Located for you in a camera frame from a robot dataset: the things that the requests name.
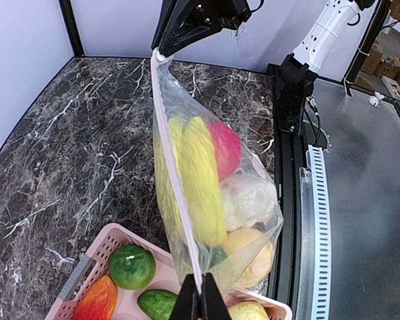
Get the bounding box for clear dotted zip top bag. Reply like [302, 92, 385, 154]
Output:
[151, 50, 283, 294]

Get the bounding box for black front table rail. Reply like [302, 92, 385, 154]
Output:
[267, 64, 303, 309]

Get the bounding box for green toy round fruit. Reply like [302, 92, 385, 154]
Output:
[109, 245, 157, 291]

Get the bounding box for black left frame post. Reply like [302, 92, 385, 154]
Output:
[59, 0, 85, 58]

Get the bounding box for yellow toy banana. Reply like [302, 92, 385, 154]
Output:
[153, 117, 227, 247]

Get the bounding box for pink plastic basket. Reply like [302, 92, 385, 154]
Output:
[45, 223, 293, 319]

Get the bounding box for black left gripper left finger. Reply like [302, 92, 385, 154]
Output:
[169, 274, 200, 320]

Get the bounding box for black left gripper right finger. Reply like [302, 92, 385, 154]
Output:
[198, 273, 231, 320]

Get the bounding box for green orange toy mango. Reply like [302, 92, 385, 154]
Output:
[72, 275, 118, 320]

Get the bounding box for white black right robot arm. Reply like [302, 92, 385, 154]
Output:
[151, 1, 373, 136]

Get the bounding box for pale yellow toy fruit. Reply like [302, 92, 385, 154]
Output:
[228, 301, 269, 320]

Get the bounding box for cardboard boxes in background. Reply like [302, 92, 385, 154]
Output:
[355, 50, 400, 101]

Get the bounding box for white toy cauliflower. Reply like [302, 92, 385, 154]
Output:
[220, 174, 279, 231]

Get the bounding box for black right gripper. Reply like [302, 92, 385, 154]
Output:
[151, 0, 250, 57]

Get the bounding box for white slotted cable duct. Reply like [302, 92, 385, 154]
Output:
[308, 145, 332, 319]

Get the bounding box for red toy apple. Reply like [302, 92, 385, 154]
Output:
[207, 123, 241, 181]

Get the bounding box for green toy cucumber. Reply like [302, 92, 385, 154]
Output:
[200, 246, 227, 271]

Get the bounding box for yellow toy cauliflower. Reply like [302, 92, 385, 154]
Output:
[221, 228, 274, 289]

